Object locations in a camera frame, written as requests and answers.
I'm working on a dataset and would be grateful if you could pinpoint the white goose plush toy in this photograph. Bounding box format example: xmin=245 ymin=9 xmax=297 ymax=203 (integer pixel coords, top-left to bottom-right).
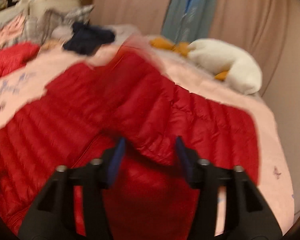
xmin=149 ymin=36 xmax=262 ymax=95

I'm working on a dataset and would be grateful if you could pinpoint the beige curtain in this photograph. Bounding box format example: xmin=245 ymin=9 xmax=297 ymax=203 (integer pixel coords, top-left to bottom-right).
xmin=91 ymin=0 xmax=300 ymax=99

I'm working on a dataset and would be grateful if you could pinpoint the grey plaid pillow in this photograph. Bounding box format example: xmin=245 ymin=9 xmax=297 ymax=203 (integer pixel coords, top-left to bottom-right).
xmin=21 ymin=5 xmax=94 ymax=44

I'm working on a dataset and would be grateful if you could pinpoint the dark navy fleece garment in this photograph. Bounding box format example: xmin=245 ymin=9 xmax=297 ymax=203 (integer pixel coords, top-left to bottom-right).
xmin=63 ymin=22 xmax=116 ymax=55

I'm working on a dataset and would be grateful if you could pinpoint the red quilted down jacket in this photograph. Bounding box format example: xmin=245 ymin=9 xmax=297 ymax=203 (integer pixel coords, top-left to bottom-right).
xmin=0 ymin=48 xmax=259 ymax=239

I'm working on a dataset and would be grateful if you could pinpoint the pink printed duvet cover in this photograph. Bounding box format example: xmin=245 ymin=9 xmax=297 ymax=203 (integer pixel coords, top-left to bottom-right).
xmin=0 ymin=38 xmax=294 ymax=232

